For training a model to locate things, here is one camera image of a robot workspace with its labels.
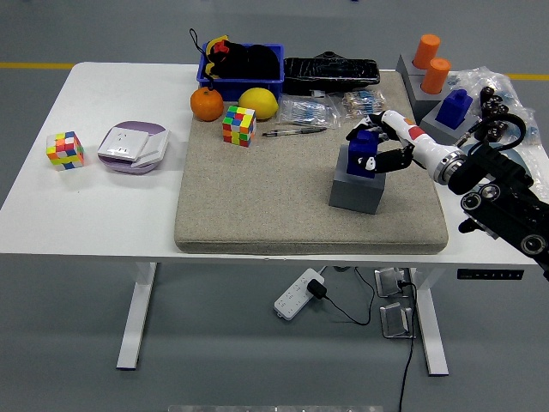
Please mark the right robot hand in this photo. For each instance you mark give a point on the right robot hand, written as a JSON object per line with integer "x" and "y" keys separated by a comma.
{"x": 422, "y": 143}

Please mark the blue seal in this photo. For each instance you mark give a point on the blue seal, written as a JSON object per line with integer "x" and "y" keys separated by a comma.
{"x": 452, "y": 109}
{"x": 360, "y": 148}

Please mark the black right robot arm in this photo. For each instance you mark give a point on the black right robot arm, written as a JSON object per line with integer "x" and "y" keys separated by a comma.
{"x": 506, "y": 206}

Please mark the grey seal holder block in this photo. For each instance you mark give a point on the grey seal holder block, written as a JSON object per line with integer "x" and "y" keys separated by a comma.
{"x": 403, "y": 64}
{"x": 356, "y": 195}
{"x": 418, "y": 103}
{"x": 450, "y": 131}

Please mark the orange cylinder seal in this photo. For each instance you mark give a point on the orange cylinder seal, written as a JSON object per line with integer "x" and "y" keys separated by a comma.
{"x": 426, "y": 51}
{"x": 434, "y": 77}

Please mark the bag of brown resistors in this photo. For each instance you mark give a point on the bag of brown resistors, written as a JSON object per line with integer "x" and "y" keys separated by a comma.
{"x": 362, "y": 104}

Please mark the black capacitors cluster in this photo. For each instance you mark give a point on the black capacitors cluster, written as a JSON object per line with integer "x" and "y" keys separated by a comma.
{"x": 493, "y": 105}

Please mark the clear plastic bag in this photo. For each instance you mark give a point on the clear plastic bag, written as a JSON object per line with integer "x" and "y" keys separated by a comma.
{"x": 484, "y": 77}

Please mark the bag of blue resistors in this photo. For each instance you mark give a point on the bag of blue resistors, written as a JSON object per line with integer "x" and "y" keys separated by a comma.
{"x": 306, "y": 112}

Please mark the black pen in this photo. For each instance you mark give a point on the black pen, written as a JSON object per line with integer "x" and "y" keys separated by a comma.
{"x": 293, "y": 131}

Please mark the metal floor box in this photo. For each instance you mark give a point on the metal floor box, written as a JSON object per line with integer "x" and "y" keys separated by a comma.
{"x": 390, "y": 281}
{"x": 394, "y": 319}

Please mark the black table control panel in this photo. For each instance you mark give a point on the black table control panel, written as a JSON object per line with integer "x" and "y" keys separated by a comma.
{"x": 489, "y": 274}

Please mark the grey-brown mat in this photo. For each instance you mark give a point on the grey-brown mat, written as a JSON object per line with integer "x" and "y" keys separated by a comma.
{"x": 266, "y": 193}

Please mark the yellow lemon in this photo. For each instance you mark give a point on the yellow lemon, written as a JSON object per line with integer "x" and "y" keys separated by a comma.
{"x": 258, "y": 104}

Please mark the black plug adapter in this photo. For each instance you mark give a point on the black plug adapter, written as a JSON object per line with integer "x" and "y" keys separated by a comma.
{"x": 316, "y": 288}

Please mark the white table leg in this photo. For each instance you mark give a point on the white table leg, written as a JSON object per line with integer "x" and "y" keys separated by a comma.
{"x": 135, "y": 317}
{"x": 431, "y": 326}

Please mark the colourful puzzle cube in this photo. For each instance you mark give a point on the colourful puzzle cube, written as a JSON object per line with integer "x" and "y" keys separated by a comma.
{"x": 64, "y": 151}
{"x": 238, "y": 126}

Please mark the blue plastic bin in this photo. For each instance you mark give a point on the blue plastic bin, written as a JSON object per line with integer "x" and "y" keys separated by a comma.
{"x": 240, "y": 88}

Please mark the white power strip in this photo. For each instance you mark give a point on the white power strip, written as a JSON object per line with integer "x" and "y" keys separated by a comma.
{"x": 293, "y": 296}

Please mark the orange fruit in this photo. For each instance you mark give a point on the orange fruit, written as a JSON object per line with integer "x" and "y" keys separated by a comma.
{"x": 206, "y": 105}

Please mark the purple tray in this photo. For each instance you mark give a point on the purple tray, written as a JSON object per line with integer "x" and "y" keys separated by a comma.
{"x": 128, "y": 166}

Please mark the white switch plate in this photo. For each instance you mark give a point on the white switch plate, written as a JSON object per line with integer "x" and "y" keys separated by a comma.
{"x": 156, "y": 146}

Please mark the white wall socket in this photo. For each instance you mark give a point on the white wall socket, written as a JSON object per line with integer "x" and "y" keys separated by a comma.
{"x": 122, "y": 143}

